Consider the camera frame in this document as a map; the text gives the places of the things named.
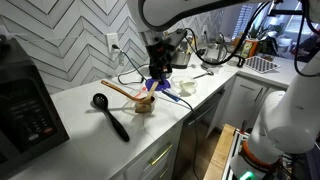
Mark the glass kettle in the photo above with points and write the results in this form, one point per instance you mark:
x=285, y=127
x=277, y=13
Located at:
x=215, y=53

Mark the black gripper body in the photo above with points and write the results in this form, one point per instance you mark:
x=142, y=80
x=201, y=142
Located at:
x=160, y=55

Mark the wooden board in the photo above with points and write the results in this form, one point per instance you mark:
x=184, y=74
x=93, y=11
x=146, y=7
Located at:
x=220, y=153

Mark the large clear bowl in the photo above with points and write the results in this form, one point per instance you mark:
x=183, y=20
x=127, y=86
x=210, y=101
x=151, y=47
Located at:
x=191, y=91

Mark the orange box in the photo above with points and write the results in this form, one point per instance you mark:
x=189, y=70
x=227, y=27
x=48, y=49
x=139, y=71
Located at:
x=248, y=48

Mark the checkered drying mat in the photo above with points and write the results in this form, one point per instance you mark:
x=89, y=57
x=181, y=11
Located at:
x=261, y=64

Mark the white wall outlet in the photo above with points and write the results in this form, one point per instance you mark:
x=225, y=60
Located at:
x=112, y=39

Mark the black microwave oven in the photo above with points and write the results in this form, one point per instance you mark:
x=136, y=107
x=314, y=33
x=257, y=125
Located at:
x=23, y=110

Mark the long wooden spoon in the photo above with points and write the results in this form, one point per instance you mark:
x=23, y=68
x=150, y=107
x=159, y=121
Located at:
x=118, y=89

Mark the black slotted spoon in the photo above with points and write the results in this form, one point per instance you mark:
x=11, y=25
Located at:
x=113, y=121

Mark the black pen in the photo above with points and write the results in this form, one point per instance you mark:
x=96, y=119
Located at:
x=201, y=75

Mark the steel coffee machine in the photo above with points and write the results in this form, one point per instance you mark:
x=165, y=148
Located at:
x=181, y=58

